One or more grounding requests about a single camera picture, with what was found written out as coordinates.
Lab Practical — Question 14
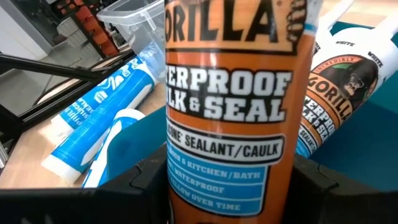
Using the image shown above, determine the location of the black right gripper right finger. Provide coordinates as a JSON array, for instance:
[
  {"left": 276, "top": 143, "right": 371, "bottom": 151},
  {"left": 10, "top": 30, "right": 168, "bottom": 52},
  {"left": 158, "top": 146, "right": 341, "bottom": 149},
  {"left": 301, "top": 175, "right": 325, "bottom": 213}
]
[{"left": 284, "top": 154, "right": 398, "bottom": 224}]

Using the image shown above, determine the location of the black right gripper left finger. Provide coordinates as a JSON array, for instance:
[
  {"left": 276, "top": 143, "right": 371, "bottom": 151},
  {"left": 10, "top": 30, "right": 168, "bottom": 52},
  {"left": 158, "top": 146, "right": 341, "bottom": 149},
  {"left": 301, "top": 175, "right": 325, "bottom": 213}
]
[{"left": 0, "top": 144, "right": 171, "bottom": 224}]

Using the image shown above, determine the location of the clear plastic container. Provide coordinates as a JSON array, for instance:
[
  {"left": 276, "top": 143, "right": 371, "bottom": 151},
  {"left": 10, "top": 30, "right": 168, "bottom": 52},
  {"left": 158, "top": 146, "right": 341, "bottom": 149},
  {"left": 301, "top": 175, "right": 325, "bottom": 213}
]
[{"left": 96, "top": 0, "right": 167, "bottom": 82}]

